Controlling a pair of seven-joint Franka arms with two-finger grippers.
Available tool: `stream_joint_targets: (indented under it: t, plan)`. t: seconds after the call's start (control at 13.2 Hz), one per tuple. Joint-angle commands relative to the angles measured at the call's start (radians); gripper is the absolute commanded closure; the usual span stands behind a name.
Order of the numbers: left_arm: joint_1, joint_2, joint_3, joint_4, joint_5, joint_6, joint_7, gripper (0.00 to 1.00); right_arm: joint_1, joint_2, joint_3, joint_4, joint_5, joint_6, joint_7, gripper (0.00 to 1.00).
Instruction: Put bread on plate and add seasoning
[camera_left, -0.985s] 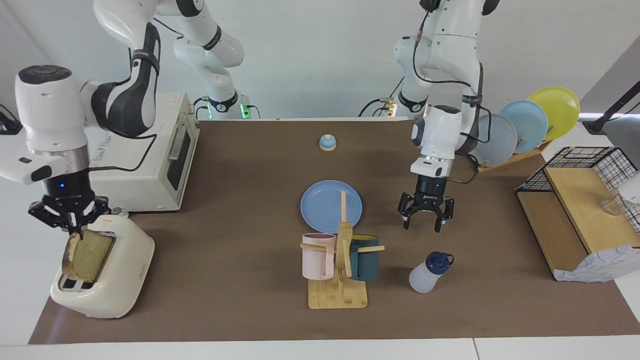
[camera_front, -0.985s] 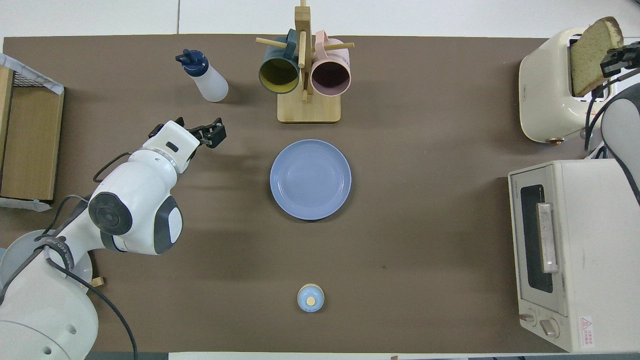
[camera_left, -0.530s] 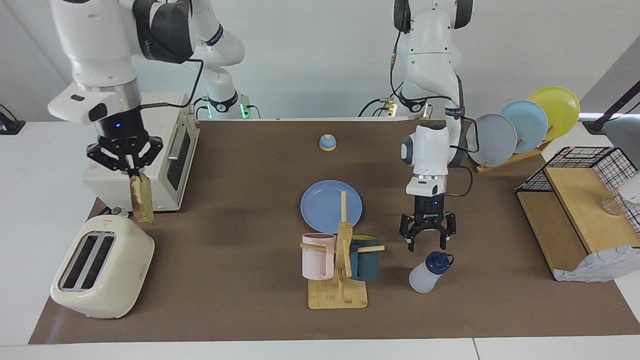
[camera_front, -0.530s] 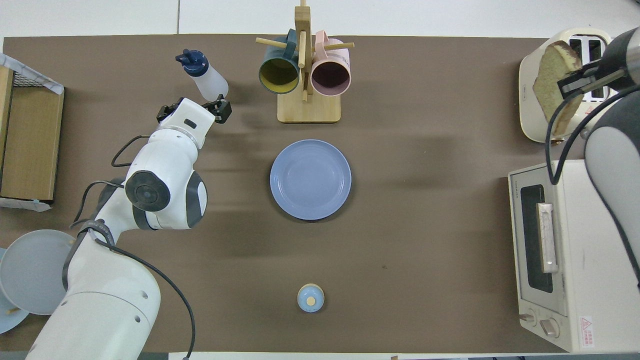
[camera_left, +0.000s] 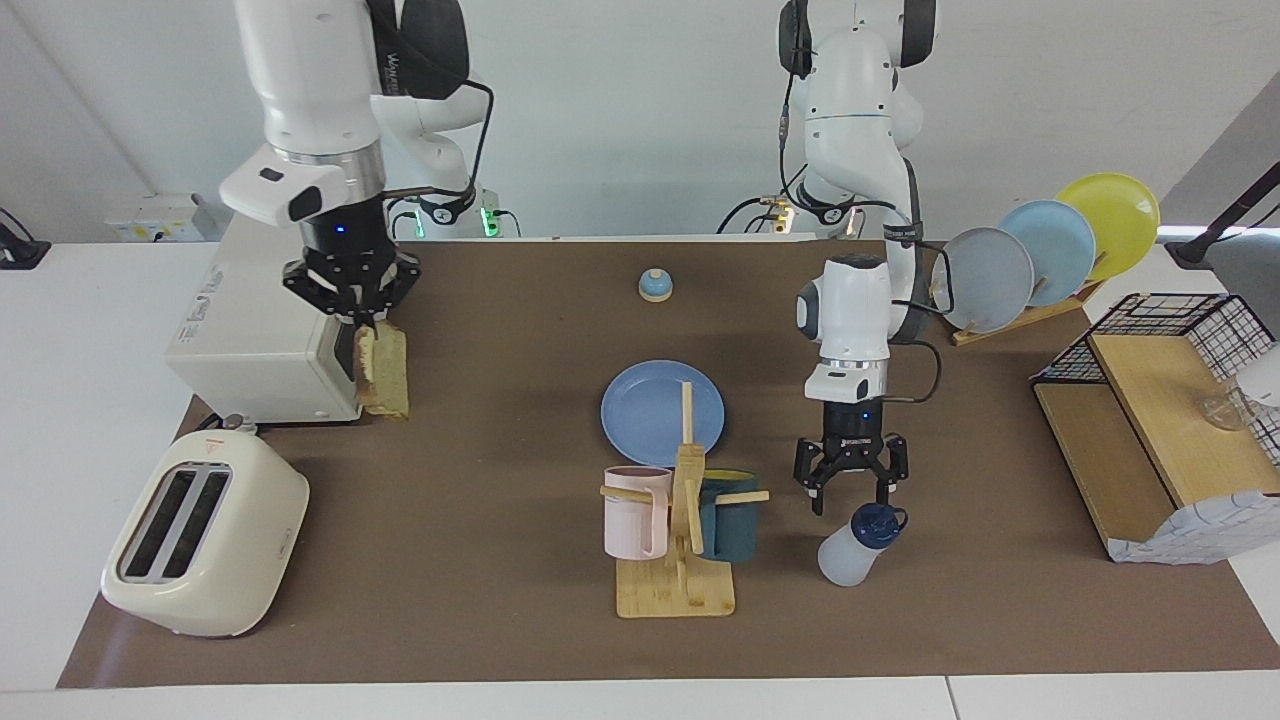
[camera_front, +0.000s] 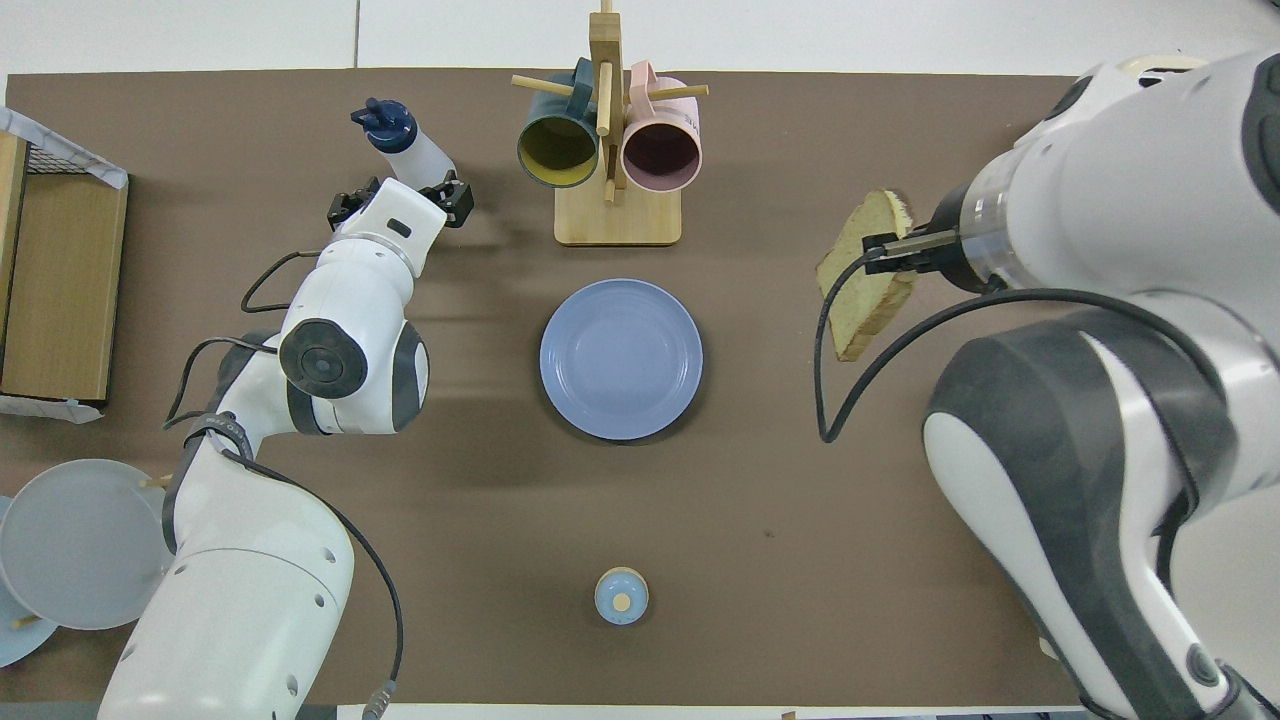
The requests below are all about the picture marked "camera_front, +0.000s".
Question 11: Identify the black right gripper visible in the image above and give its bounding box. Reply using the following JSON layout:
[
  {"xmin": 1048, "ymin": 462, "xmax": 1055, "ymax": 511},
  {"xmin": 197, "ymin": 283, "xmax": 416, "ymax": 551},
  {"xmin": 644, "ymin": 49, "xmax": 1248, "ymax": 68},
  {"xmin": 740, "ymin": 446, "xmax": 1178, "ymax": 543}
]
[{"xmin": 862, "ymin": 185, "xmax": 1003, "ymax": 297}]

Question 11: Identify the toasted bread slice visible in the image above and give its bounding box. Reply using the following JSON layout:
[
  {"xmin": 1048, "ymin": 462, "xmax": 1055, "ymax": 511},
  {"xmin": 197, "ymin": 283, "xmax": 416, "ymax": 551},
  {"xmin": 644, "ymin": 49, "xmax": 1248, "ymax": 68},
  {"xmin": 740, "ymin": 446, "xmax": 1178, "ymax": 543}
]
[{"xmin": 815, "ymin": 189, "xmax": 917, "ymax": 363}]

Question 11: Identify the translucent blue-capped seasoning bottle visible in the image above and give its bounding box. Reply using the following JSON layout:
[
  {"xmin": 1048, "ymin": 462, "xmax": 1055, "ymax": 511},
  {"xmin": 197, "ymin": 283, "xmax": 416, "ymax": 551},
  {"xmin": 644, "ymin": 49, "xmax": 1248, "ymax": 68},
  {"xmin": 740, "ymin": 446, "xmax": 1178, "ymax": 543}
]
[{"xmin": 351, "ymin": 97, "xmax": 458, "ymax": 193}]

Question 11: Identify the wooden plate rack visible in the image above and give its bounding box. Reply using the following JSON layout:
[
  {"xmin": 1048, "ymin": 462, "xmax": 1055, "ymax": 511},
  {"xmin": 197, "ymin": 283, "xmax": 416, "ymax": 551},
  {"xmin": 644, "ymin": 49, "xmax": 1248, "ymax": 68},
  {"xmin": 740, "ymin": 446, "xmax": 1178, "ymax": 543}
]
[{"xmin": 10, "ymin": 472, "xmax": 173, "ymax": 631}]

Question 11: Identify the grey round plate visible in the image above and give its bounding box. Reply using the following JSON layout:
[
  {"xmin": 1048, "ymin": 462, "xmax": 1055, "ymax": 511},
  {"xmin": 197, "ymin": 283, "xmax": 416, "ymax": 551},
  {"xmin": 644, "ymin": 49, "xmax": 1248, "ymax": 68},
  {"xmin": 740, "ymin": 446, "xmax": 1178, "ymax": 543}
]
[{"xmin": 0, "ymin": 459, "xmax": 179, "ymax": 631}]

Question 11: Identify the light blue round plate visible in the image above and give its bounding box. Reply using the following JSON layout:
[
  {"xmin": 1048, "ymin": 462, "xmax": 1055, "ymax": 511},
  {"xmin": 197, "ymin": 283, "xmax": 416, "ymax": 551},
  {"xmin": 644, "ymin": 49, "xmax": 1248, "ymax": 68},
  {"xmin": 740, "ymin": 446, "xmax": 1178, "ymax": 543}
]
[{"xmin": 0, "ymin": 495, "xmax": 59, "ymax": 669}]

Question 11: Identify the teal mug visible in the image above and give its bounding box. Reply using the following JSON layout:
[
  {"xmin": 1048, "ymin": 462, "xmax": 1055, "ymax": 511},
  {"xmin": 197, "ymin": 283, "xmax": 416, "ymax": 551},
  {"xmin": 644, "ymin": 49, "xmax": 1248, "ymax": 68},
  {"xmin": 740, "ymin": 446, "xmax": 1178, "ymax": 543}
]
[{"xmin": 516, "ymin": 57, "xmax": 601, "ymax": 189}]

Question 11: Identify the wooden mug rack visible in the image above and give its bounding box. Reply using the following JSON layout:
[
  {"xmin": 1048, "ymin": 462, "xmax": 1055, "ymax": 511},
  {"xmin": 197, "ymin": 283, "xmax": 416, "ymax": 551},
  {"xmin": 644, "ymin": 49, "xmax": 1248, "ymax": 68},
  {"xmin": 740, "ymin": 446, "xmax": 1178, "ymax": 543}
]
[{"xmin": 511, "ymin": 0, "xmax": 710, "ymax": 247}]

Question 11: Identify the pink mug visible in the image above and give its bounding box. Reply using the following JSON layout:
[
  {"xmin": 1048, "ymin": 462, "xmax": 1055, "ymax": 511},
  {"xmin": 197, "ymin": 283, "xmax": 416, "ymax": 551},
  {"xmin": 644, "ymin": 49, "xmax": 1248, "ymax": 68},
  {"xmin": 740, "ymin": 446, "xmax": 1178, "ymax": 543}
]
[{"xmin": 620, "ymin": 61, "xmax": 704, "ymax": 194}]

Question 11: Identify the white checked cloth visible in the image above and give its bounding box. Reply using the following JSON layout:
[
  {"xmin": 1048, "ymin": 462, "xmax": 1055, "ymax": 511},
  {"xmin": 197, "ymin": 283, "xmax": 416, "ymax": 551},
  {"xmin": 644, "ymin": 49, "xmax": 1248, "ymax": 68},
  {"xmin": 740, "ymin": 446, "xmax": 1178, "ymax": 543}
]
[{"xmin": 0, "ymin": 105, "xmax": 131, "ymax": 425}]

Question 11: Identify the brown table mat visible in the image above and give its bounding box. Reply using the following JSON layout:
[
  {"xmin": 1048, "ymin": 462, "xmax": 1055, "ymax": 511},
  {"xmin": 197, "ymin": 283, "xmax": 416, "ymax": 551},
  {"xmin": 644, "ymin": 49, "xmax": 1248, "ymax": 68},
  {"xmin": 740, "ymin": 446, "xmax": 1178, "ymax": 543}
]
[{"xmin": 0, "ymin": 68, "xmax": 1101, "ymax": 709}]

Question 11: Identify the cream two-slot toaster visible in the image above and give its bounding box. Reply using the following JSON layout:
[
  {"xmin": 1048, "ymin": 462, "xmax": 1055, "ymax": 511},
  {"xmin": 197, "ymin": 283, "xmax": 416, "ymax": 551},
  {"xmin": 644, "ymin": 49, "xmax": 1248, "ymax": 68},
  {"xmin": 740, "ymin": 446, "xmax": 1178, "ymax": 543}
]
[{"xmin": 1115, "ymin": 52, "xmax": 1211, "ymax": 79}]

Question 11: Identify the small blue call bell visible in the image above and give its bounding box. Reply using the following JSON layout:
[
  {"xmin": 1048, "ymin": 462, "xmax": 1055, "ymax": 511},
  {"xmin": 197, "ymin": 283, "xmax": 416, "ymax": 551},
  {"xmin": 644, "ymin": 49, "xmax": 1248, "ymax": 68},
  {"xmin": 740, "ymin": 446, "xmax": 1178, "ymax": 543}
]
[{"xmin": 594, "ymin": 566, "xmax": 650, "ymax": 627}]

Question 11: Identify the black wire wooden shelf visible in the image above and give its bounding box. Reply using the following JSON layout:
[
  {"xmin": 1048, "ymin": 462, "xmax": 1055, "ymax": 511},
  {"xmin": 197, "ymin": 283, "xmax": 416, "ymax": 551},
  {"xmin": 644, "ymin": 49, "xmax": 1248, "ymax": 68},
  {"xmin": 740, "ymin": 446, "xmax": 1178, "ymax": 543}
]
[{"xmin": 0, "ymin": 105, "xmax": 131, "ymax": 403}]

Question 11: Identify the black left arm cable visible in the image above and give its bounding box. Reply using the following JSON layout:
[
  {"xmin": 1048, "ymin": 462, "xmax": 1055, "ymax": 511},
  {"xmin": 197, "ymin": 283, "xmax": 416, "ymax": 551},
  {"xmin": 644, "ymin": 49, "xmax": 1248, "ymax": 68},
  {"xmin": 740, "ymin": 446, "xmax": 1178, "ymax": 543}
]
[{"xmin": 163, "ymin": 248, "xmax": 406, "ymax": 720}]

